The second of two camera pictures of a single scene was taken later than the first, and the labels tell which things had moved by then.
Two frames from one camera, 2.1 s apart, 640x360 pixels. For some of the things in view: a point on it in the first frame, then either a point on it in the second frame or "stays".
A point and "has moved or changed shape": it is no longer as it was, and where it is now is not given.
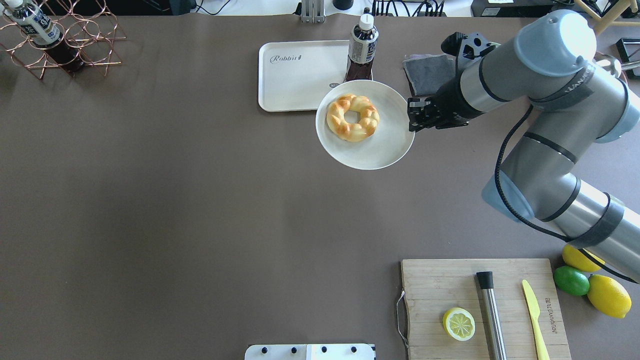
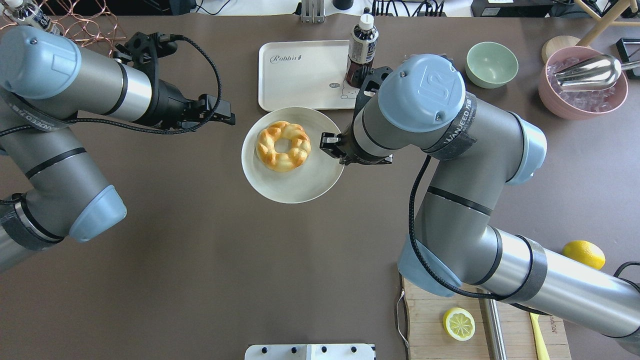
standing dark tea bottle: x=363 y=40 stays
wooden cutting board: x=432 y=287 stays
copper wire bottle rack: x=88 y=24 stays
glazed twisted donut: x=368 y=121 to x=282 y=162
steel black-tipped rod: x=485 y=280 stays
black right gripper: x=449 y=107 to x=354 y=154
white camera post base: x=310 y=351 stays
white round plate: x=363 y=124 has moved or changed shape
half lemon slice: x=459 y=323 stays
